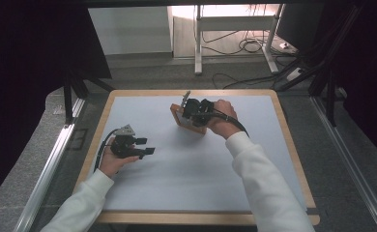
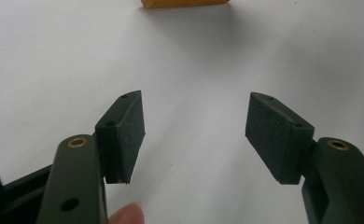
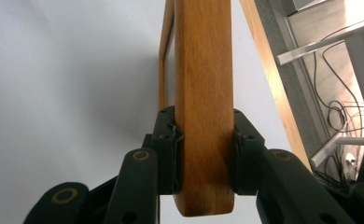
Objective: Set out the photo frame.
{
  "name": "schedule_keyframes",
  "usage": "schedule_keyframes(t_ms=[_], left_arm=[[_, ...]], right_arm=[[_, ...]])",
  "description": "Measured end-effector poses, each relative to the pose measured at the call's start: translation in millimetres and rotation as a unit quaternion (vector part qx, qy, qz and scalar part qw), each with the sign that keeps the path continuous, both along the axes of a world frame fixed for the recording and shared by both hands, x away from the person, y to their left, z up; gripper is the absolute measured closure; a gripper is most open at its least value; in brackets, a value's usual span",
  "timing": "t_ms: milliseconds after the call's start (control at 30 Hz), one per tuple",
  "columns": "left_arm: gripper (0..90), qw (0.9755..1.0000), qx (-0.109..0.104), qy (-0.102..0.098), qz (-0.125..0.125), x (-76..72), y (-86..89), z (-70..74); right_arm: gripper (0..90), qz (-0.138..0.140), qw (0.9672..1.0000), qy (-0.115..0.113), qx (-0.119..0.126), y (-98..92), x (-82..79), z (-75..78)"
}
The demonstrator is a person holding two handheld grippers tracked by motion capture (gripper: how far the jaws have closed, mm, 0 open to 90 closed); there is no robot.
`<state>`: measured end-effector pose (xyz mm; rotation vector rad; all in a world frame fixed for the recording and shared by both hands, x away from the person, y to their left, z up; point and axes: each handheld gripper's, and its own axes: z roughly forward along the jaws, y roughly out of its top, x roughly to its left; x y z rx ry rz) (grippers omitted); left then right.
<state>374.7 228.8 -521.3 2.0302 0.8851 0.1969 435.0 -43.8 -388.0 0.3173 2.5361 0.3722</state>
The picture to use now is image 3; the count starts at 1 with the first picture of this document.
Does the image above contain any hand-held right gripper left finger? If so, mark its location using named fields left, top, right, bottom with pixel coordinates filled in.
left=151, top=105, right=185, bottom=196

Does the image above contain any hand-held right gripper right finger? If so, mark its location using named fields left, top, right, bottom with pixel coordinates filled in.
left=228, top=107, right=267, bottom=196

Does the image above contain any orange wooden picture frame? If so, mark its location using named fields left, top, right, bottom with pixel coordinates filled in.
left=158, top=0, right=236, bottom=217

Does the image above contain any table with wooden rim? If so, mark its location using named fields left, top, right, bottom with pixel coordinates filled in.
left=239, top=0, right=313, bottom=172

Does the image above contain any white power strip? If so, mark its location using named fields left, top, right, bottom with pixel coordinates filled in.
left=343, top=151, right=357, bottom=166

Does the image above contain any tangle of black floor cables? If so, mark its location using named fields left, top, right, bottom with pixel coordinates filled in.
left=311, top=14, right=364, bottom=135

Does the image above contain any white metal desk frame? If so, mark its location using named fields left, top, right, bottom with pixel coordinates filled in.
left=276, top=20, right=364, bottom=170

